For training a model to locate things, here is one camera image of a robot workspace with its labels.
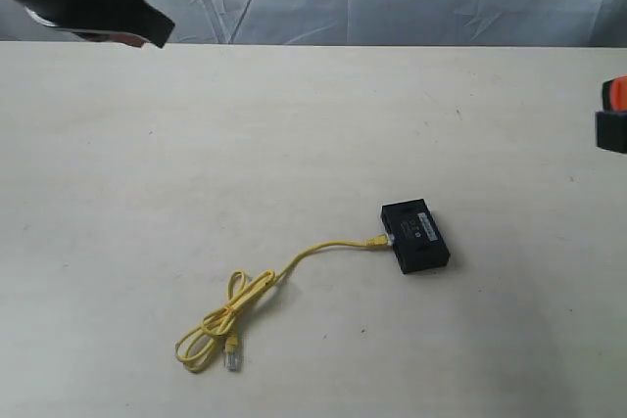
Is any small black box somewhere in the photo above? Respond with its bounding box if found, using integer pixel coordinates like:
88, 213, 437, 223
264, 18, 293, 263
380, 199, 451, 274

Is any yellow ethernet cable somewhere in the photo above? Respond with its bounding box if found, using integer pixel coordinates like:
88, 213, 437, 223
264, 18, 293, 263
174, 233, 393, 374

